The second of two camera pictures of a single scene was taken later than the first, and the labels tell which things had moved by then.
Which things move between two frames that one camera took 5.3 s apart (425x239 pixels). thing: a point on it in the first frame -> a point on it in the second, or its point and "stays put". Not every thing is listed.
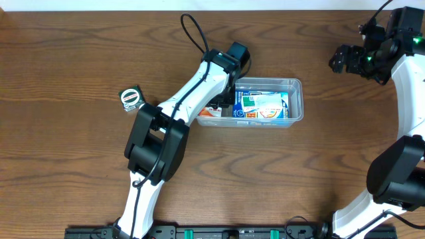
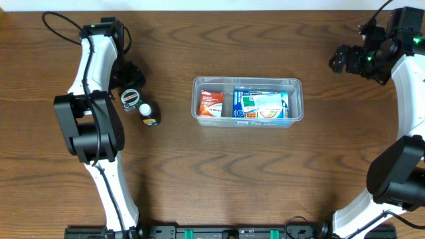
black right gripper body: x=347 y=58 stays put
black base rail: x=224 y=232 stays put
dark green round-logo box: x=131 y=98 stays put
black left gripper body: x=224 y=99 -> x=125 y=76
